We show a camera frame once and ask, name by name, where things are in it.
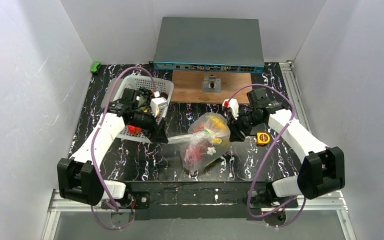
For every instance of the clear plastic bag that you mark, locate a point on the clear plastic bag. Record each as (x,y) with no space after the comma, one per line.
(200,135)

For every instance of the dark grape bunch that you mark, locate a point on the dark grape bunch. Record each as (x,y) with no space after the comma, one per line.
(164,95)

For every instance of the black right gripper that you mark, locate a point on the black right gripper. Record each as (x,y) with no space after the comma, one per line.
(235,125)

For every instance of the yellow fake banana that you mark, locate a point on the yellow fake banana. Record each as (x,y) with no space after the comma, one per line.
(216,121)

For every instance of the yellow tape measure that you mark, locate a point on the yellow tape measure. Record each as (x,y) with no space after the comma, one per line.
(262,138)

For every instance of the white plastic basket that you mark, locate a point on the white plastic basket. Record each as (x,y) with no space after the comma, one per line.
(137,106)

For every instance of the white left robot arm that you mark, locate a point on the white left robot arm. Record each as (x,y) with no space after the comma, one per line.
(79,176)

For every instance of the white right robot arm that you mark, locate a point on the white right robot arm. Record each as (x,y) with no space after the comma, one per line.
(322,168)

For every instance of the grey network switch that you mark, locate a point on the grey network switch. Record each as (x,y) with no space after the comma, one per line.
(207,44)

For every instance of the grey metal bracket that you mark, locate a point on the grey metal bracket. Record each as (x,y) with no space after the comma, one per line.
(211,84)

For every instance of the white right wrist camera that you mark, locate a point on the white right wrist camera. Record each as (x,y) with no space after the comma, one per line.
(233,105)

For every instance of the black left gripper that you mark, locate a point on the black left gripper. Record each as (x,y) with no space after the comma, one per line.
(155,129)

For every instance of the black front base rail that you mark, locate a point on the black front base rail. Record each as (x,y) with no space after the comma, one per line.
(152,200)

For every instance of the red fake apple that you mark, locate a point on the red fake apple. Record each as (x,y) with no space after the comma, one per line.
(134,130)

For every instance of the wooden board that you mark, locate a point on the wooden board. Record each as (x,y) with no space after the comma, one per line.
(188,86)

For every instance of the red lychee bunch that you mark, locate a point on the red lychee bunch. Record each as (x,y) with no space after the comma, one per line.
(194,154)

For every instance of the green clip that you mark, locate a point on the green clip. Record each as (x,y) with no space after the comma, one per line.
(95,67)

